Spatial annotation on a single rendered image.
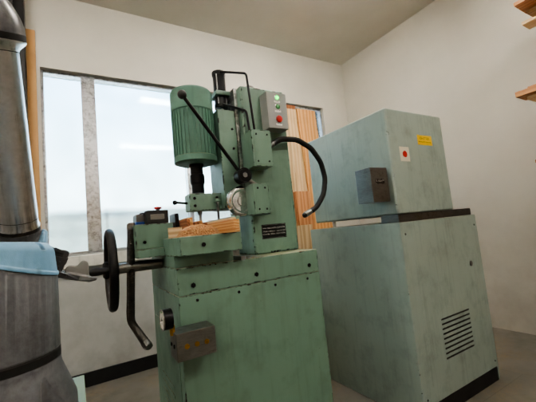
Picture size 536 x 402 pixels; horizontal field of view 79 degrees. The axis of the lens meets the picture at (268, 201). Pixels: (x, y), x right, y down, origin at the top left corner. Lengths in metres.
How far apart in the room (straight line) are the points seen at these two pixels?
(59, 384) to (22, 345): 0.09
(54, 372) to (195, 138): 0.94
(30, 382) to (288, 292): 0.89
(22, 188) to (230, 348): 0.77
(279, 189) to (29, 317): 1.05
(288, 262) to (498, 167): 2.04
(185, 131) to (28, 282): 0.91
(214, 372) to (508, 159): 2.45
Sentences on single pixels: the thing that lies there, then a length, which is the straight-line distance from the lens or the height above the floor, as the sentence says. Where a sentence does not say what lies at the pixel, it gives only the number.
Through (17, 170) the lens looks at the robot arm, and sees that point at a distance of 0.94.
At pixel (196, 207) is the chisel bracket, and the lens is 1.32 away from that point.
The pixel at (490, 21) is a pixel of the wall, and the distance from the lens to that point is 3.20.
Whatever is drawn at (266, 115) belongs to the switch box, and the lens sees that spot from 1.41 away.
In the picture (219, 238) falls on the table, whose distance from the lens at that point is 1.08.
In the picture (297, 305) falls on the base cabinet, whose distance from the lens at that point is 1.32.
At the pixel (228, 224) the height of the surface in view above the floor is 0.93.
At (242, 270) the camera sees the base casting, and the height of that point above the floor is 0.76.
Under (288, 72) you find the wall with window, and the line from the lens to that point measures 3.57.
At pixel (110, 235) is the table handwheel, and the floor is 0.93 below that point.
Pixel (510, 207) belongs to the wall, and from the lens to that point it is 2.92.
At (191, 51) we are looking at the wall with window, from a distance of 3.14.
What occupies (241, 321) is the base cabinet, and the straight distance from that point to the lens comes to 1.21.
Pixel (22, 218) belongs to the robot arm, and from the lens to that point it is 0.98.
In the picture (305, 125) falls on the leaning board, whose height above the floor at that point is 1.88.
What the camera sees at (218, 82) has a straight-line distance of 1.53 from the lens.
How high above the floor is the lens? 0.89
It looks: 5 degrees up
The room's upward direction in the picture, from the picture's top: 6 degrees counter-clockwise
